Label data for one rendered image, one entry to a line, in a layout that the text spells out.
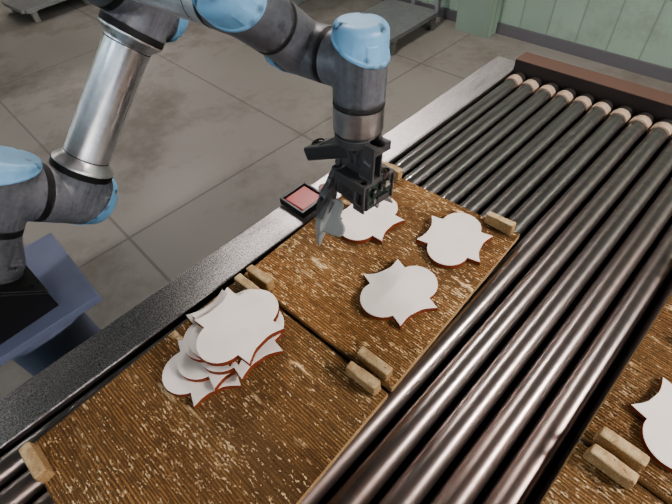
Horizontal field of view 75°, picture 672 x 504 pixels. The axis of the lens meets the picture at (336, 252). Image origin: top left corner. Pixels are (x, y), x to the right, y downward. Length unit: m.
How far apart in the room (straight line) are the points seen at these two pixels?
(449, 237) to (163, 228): 1.83
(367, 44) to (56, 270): 0.83
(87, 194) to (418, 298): 0.68
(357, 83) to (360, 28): 0.06
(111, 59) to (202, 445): 0.69
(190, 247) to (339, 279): 1.56
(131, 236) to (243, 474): 1.95
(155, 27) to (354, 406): 0.74
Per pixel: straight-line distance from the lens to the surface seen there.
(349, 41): 0.59
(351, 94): 0.62
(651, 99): 1.40
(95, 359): 0.88
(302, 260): 0.84
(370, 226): 0.88
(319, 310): 0.77
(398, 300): 0.76
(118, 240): 2.51
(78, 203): 1.02
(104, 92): 0.97
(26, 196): 0.97
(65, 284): 1.09
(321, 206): 0.73
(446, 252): 0.84
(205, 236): 2.32
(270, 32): 0.59
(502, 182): 1.06
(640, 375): 0.81
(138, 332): 0.87
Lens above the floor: 1.57
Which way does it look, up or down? 49 degrees down
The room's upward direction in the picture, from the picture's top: 6 degrees counter-clockwise
